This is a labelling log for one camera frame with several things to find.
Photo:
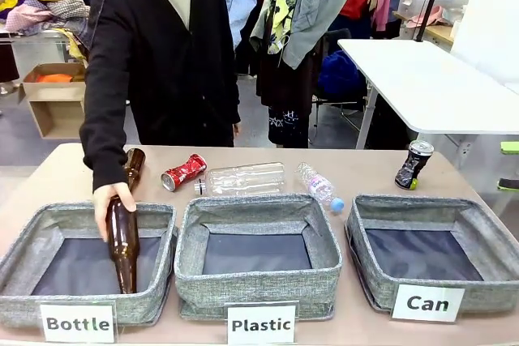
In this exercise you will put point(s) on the right gripper green finger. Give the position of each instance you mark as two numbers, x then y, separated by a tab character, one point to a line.
511	148
510	184

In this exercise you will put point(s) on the crushed black drink can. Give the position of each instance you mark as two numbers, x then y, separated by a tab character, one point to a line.
413	165

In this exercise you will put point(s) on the small water bottle blue cap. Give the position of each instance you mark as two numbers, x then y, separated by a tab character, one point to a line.
318	186

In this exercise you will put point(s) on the large clear plastic bottle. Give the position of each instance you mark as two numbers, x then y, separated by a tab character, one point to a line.
243	179

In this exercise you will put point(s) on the crushed red soda can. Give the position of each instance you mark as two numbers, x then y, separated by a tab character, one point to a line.
184	172

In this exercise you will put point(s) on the brown glass bottle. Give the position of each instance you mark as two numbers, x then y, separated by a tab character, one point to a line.
123	240
135	165

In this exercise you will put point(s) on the person's right forearm black sleeve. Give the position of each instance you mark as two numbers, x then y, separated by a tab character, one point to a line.
106	151

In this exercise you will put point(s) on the grey fabric basket can label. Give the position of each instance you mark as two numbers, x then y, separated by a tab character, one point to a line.
478	293

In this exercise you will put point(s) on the white Can label card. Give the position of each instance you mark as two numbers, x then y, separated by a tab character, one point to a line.
427	303

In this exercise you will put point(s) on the grey fabric basket plastic label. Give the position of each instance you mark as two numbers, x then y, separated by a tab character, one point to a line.
259	285

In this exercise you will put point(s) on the grey fabric basket bottle label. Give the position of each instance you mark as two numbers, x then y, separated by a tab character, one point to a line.
24	305

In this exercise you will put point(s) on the person's left hand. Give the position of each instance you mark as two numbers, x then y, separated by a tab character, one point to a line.
237	129

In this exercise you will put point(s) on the person's right hand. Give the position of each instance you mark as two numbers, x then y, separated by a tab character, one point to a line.
101	204

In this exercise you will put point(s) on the white folding table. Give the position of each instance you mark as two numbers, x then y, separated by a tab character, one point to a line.
425	86

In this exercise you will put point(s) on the blue fabric bundle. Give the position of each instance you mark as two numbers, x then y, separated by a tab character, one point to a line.
340	74

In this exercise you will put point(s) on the mannequin with grey jacket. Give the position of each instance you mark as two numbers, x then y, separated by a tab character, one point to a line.
316	9

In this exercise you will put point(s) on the white Plastic label card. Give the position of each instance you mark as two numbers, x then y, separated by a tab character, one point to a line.
261	325

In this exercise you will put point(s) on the person in black cardigan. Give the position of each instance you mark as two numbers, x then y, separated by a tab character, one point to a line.
162	58

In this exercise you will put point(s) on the white Bottle label card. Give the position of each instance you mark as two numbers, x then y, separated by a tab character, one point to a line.
78	323

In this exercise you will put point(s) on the open cardboard box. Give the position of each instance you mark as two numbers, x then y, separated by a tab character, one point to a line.
52	96

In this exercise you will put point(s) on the orange cloth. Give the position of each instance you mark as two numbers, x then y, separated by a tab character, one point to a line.
53	78

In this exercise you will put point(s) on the pile of colourful clothes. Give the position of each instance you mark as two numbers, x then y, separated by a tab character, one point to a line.
44	5

